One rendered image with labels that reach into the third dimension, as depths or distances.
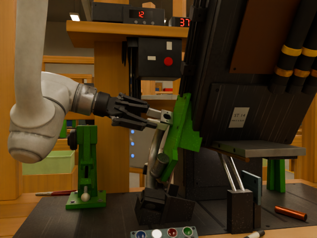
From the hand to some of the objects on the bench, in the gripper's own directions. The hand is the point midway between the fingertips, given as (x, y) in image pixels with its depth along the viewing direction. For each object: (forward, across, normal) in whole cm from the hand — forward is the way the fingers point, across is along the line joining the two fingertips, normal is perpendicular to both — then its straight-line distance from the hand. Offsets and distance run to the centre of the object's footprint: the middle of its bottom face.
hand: (157, 119), depth 88 cm
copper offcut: (+45, -22, +4) cm, 50 cm away
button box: (+5, -43, +3) cm, 44 cm away
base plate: (+23, -18, +20) cm, 35 cm away
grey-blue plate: (+31, -26, +5) cm, 41 cm away
